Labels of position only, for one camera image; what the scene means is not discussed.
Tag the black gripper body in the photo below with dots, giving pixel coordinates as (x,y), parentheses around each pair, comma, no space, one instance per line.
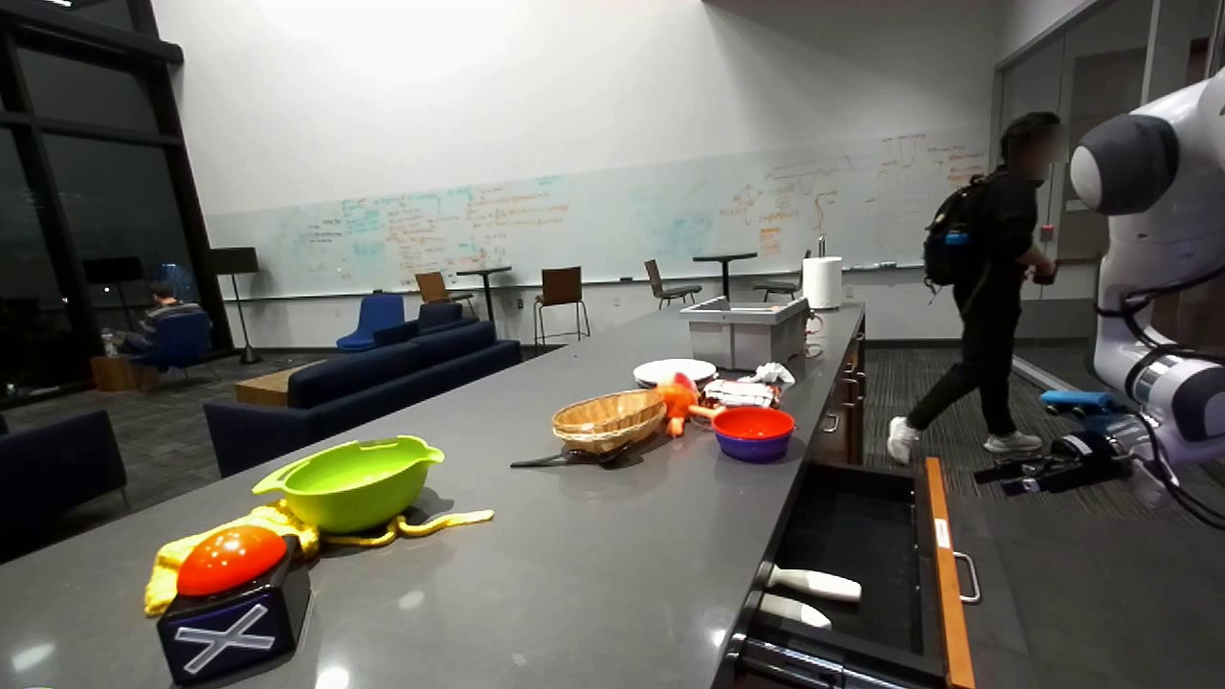
(1093,459)

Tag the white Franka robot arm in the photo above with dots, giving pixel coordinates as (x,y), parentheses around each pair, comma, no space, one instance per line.
(1163,252)

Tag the walking person in black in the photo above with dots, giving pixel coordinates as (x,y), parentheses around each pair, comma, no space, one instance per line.
(991,319)

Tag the black backpack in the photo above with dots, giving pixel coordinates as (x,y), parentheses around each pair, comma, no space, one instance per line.
(956,234)

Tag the small white object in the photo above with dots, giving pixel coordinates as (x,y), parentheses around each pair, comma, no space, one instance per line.
(774,372)

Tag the red bowl with purple base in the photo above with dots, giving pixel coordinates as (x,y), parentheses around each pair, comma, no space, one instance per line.
(755,433)

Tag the white paper towel roll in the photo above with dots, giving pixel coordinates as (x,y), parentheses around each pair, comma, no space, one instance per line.
(826,283)

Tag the silver metal toaster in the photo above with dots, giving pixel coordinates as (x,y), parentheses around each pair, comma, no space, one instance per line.
(748,335)

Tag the orange toy carrot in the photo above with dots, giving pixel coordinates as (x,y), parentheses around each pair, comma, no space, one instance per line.
(681,403)

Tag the white plate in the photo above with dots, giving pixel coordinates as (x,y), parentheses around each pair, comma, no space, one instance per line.
(676,372)

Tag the small black table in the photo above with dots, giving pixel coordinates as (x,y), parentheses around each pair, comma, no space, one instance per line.
(486,270)
(725,257)

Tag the brown wooden chair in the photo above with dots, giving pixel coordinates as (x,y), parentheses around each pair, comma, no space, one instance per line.
(562,289)
(434,289)
(663,283)

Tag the wicker basket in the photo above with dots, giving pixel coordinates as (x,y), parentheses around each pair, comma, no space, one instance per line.
(612,422)

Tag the black spatula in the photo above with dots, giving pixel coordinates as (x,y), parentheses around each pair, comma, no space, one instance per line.
(548,459)

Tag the dark blue sofa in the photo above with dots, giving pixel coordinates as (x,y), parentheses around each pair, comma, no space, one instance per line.
(369,384)
(59,473)

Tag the blue chair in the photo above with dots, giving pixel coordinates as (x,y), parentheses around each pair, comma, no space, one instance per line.
(373,319)

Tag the green plastic bowl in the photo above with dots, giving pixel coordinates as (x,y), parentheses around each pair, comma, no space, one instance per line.
(350,483)

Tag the orange and yellow toy food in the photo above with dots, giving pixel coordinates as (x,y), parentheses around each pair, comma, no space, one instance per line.
(274,520)

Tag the wooden coffee table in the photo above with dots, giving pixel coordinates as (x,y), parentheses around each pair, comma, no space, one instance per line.
(271,384)

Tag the orange ball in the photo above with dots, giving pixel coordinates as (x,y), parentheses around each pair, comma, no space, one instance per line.
(232,558)

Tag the black box with white cross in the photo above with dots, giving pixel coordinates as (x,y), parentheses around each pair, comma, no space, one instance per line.
(235,634)

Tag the black music stand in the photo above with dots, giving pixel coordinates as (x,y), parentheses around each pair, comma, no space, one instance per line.
(235,260)

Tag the seated person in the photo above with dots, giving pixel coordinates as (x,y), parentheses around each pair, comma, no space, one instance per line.
(174,319)

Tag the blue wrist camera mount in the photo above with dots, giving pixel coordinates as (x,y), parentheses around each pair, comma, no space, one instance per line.
(1081,405)

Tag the wall whiteboard with writing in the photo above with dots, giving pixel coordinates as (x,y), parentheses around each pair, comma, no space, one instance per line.
(577,214)

